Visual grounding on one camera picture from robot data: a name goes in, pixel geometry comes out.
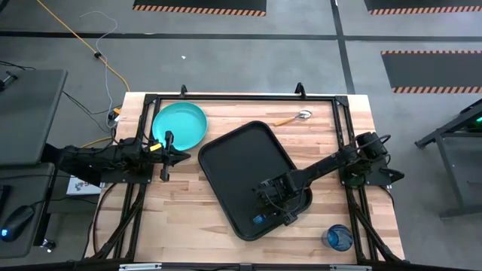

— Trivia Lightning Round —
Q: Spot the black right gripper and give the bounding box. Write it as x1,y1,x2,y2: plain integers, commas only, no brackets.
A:
255,173,304,227

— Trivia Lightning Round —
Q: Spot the black plastic tray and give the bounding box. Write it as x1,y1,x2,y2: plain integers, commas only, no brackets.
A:
197,120,313,242

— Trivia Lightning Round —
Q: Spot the black orange-striped floor mat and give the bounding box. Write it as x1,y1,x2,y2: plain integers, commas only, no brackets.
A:
380,50,482,94
364,0,482,16
132,0,267,17

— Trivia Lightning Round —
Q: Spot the white printed booklet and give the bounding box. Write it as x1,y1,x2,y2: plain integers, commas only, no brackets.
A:
66,175,102,196

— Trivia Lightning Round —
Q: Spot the black desk tool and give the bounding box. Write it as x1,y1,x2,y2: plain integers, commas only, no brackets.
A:
0,71,19,93

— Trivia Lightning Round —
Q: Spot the yellow cable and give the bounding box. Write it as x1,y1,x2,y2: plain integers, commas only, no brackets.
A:
35,0,131,148

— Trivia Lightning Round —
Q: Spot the black neighbouring table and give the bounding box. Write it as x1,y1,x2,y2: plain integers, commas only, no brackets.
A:
413,98,482,219

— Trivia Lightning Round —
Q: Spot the grey cable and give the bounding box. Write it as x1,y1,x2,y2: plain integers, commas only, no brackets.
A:
79,10,118,114

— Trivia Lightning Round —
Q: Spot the silver metal bracket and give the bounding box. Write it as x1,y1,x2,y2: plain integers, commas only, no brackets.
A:
330,264,373,271
119,263,163,271

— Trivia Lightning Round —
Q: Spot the black aluminium table frame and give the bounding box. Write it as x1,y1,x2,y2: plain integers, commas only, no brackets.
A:
84,82,406,271

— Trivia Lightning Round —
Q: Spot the blue translucent cup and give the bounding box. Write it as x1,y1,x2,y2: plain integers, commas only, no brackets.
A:
321,224,354,252

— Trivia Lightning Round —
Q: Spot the grey desk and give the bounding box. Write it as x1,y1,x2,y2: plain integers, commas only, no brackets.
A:
0,162,56,259
0,69,69,166

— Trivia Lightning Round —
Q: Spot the teal plate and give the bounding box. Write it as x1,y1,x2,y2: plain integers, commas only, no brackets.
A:
151,101,209,152

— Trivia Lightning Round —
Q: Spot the yellow-handled metal spoon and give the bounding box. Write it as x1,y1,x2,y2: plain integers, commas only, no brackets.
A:
273,109,313,127

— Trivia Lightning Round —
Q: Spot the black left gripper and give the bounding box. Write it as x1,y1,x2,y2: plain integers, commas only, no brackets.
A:
142,130,192,182

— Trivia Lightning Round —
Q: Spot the black computer mouse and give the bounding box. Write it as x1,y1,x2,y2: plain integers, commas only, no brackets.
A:
0,205,35,242

